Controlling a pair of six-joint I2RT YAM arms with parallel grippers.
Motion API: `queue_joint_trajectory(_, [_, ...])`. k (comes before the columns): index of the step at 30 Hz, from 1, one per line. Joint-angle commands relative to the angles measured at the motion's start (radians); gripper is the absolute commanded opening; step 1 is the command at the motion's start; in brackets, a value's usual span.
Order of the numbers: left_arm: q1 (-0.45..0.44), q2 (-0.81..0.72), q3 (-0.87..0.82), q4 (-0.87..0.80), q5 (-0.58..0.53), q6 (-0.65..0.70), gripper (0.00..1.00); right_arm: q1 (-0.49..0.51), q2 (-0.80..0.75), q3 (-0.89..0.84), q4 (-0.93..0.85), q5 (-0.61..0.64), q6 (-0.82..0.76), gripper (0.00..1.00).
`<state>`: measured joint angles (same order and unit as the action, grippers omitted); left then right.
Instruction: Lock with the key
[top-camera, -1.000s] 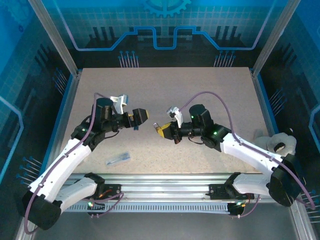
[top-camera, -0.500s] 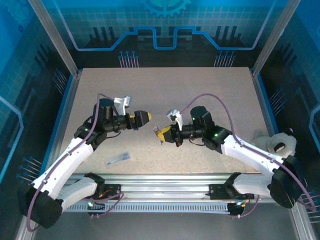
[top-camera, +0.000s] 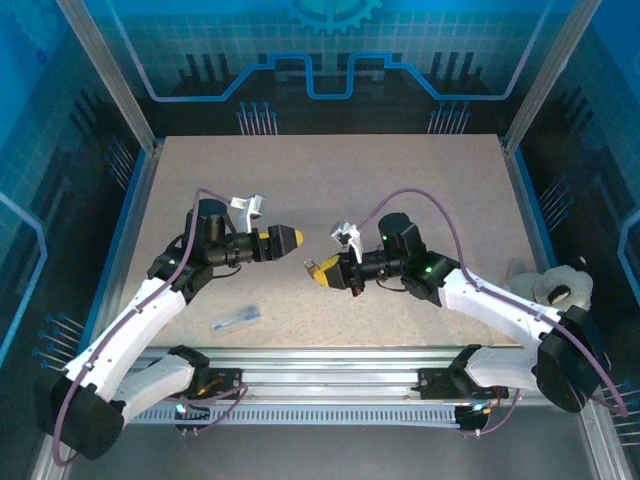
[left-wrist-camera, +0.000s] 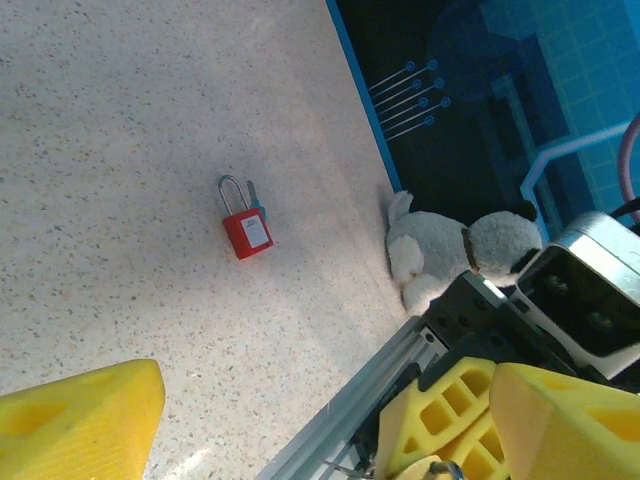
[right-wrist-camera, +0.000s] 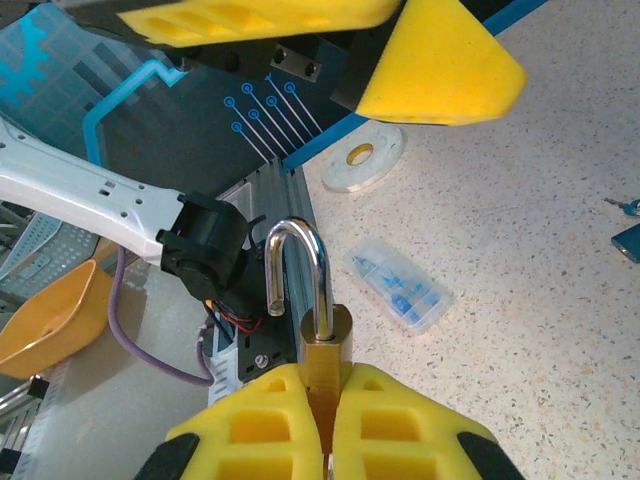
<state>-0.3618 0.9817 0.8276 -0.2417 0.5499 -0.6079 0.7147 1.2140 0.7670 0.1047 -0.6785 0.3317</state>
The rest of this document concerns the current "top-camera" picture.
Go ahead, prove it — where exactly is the blue table edge strip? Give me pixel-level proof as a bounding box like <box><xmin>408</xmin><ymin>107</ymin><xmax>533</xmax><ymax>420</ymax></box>
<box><xmin>74</xmin><ymin>147</ymin><xmax>151</xmax><ymax>351</ymax></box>
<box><xmin>513</xmin><ymin>147</ymin><xmax>590</xmax><ymax>365</ymax></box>

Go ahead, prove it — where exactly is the black controller board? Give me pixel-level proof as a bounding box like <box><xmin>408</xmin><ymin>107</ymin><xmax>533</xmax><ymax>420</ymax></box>
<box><xmin>172</xmin><ymin>392</ymin><xmax>212</xmax><ymax>437</ymax></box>
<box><xmin>455</xmin><ymin>399</ymin><xmax>496</xmax><ymax>437</ymax></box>

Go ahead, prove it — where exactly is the white plush toy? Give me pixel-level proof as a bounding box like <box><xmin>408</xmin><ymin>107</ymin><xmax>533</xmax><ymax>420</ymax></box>
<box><xmin>508</xmin><ymin>255</ymin><xmax>595</xmax><ymax>321</ymax></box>

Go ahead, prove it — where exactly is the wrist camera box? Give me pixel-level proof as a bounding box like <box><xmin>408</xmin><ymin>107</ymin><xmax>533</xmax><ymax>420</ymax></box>
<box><xmin>229</xmin><ymin>193</ymin><xmax>267</xmax><ymax>235</ymax></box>
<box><xmin>329</xmin><ymin>219</ymin><xmax>364</xmax><ymax>264</ymax></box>

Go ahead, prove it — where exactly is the wide aluminium base rail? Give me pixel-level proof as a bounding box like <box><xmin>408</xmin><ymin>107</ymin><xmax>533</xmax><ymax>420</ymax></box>
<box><xmin>144</xmin><ymin>344</ymin><xmax>601</xmax><ymax>409</ymax></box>

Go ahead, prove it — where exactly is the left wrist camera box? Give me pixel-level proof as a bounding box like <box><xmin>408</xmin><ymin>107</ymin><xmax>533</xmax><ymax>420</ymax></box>
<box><xmin>229</xmin><ymin>193</ymin><xmax>267</xmax><ymax>235</ymax></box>

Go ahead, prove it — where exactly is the grey slotted cable duct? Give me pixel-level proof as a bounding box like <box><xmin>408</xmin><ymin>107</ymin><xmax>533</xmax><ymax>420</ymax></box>
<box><xmin>122</xmin><ymin>405</ymin><xmax>464</xmax><ymax>427</ymax></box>

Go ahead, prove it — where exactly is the clear plastic bag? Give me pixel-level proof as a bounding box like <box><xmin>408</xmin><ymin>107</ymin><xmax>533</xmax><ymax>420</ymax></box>
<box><xmin>209</xmin><ymin>303</ymin><xmax>264</xmax><ymax>332</ymax></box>

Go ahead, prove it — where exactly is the aluminium side rail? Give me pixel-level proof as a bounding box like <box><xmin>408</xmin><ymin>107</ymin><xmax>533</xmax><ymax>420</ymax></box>
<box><xmin>499</xmin><ymin>139</ymin><xmax>575</xmax><ymax>351</ymax></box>
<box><xmin>99</xmin><ymin>139</ymin><xmax>165</xmax><ymax>326</ymax></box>

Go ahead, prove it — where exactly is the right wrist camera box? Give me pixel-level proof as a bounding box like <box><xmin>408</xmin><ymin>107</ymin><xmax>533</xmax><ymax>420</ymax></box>
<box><xmin>329</xmin><ymin>219</ymin><xmax>364</xmax><ymax>264</ymax></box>

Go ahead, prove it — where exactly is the aluminium frame post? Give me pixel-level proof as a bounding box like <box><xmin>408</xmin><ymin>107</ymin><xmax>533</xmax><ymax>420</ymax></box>
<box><xmin>53</xmin><ymin>0</ymin><xmax>164</xmax><ymax>154</ymax></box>
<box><xmin>502</xmin><ymin>0</ymin><xmax>604</xmax><ymax>156</ymax></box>

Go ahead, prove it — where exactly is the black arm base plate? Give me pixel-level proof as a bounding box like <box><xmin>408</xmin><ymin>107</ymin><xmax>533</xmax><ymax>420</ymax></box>
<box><xmin>189</xmin><ymin>367</ymin><xmax>245</xmax><ymax>401</ymax></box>
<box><xmin>417</xmin><ymin>367</ymin><xmax>510</xmax><ymax>401</ymax></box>

